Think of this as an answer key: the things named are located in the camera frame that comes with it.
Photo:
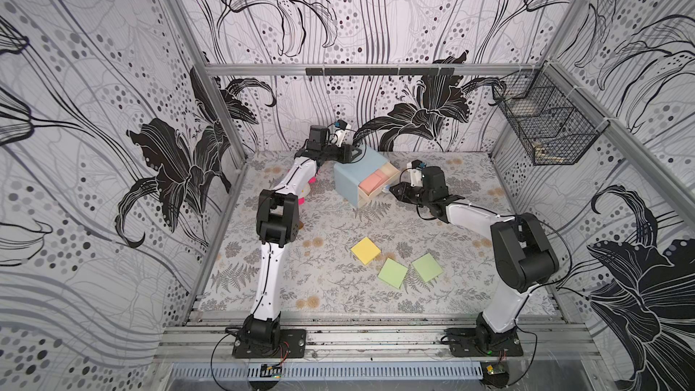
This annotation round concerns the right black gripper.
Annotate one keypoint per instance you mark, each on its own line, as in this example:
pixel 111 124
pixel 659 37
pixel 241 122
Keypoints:
pixel 403 192

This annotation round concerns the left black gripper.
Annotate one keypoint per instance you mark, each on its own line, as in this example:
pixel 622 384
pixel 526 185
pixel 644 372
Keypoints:
pixel 342 153

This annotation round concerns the blue wooden drawer box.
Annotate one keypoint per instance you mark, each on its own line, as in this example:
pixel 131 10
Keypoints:
pixel 348 176

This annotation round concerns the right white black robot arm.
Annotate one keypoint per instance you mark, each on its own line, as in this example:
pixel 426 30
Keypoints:
pixel 524 258

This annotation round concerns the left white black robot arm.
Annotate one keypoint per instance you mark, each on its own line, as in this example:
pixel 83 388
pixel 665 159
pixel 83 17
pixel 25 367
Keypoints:
pixel 278 224

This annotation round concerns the right green sticky note pad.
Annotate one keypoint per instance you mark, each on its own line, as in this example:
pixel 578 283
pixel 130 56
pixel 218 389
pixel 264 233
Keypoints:
pixel 427 268

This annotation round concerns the green sticky note pad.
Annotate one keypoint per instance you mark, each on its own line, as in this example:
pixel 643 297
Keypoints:
pixel 427 268
pixel 393 273

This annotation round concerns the yellow sticky note pad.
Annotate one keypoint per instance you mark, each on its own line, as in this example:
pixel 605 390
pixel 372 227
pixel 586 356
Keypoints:
pixel 365 251

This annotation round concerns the left green sticky note pad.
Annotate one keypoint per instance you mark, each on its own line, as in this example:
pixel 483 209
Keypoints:
pixel 393 273

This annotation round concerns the pink white owl plush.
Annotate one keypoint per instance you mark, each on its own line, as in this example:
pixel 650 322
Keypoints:
pixel 303 194

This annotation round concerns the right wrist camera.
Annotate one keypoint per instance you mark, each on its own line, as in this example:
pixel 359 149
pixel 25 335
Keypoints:
pixel 414 170

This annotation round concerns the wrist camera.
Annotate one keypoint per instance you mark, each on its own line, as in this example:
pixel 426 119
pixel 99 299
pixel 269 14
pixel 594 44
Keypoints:
pixel 341 129
pixel 414 170

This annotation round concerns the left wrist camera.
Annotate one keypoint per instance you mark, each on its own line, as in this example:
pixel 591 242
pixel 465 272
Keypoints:
pixel 341 129

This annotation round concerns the black wire basket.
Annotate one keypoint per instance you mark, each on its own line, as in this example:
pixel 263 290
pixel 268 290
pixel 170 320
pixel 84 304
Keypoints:
pixel 546 116

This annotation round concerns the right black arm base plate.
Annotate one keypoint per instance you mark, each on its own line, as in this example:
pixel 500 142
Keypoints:
pixel 479 342

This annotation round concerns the white slotted cable duct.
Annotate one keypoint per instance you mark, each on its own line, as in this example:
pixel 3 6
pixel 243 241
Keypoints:
pixel 347 371

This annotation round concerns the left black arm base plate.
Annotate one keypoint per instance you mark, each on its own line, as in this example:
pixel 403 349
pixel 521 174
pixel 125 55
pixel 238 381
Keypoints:
pixel 284 343

